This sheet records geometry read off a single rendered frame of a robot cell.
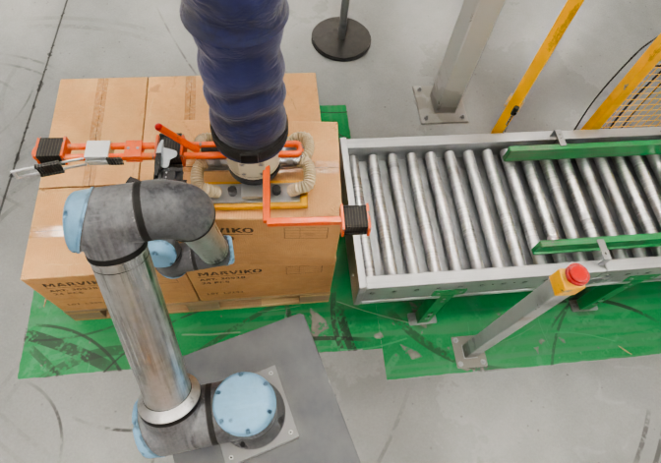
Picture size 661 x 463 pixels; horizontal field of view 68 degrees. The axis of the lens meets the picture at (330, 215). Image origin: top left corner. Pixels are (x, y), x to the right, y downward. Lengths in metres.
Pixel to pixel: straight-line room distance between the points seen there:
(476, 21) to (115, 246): 2.14
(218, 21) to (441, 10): 2.92
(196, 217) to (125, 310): 0.24
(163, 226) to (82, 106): 1.64
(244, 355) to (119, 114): 1.31
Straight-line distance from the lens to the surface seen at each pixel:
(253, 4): 1.05
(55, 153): 1.69
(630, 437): 2.82
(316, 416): 1.62
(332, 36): 3.48
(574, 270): 1.65
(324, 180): 1.67
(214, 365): 1.66
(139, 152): 1.62
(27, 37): 3.84
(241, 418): 1.30
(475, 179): 2.29
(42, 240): 2.23
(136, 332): 1.12
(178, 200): 0.96
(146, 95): 2.51
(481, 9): 2.67
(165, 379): 1.22
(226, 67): 1.19
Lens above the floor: 2.36
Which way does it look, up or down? 62 degrees down
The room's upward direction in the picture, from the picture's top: 8 degrees clockwise
